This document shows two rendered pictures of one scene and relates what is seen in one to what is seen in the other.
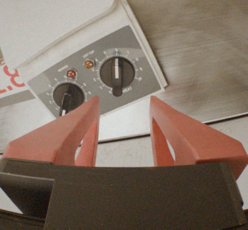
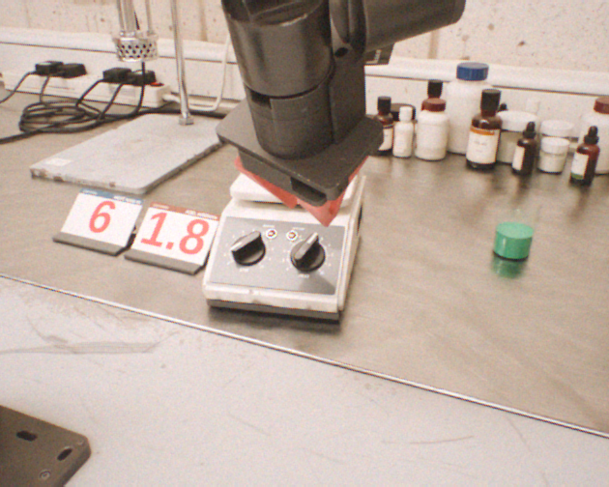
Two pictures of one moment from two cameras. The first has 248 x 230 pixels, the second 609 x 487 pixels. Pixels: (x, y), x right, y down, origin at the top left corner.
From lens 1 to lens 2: 0.44 m
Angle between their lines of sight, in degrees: 62
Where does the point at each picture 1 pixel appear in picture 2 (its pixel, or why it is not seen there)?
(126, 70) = (317, 255)
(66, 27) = not seen: hidden behind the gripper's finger
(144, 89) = (319, 285)
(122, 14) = (345, 218)
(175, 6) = (399, 281)
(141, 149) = (262, 358)
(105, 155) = (211, 345)
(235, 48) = (447, 329)
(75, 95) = (257, 249)
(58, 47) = (279, 212)
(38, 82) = (236, 223)
